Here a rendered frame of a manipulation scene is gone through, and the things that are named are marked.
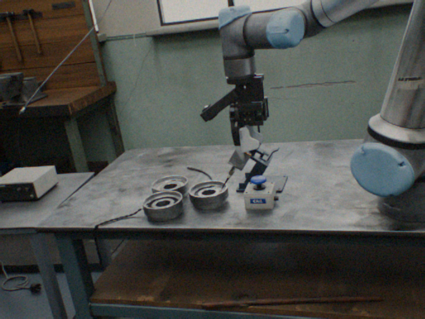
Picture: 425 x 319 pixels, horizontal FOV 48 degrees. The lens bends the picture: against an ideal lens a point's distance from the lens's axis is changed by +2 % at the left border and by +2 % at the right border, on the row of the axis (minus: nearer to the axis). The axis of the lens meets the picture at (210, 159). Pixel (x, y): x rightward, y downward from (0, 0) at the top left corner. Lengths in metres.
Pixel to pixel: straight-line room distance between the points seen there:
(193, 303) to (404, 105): 0.75
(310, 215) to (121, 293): 0.60
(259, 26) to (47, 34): 2.20
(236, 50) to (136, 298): 0.74
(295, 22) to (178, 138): 2.08
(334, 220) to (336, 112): 1.71
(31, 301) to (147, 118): 1.38
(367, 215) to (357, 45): 1.67
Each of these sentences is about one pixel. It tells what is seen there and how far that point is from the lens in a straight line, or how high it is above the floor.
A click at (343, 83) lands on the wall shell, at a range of 2.74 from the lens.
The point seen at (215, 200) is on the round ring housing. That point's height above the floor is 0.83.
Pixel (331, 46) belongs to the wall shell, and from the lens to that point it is 2.71.
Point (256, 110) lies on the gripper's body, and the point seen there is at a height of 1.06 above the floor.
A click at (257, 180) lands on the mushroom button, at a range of 1.17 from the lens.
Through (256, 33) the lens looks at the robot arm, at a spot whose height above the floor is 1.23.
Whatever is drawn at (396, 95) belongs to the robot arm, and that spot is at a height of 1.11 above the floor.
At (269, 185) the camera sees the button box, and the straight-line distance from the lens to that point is 1.20.
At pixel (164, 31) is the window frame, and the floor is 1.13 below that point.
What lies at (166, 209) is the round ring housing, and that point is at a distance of 1.18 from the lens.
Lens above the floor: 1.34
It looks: 20 degrees down
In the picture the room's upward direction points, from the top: 8 degrees counter-clockwise
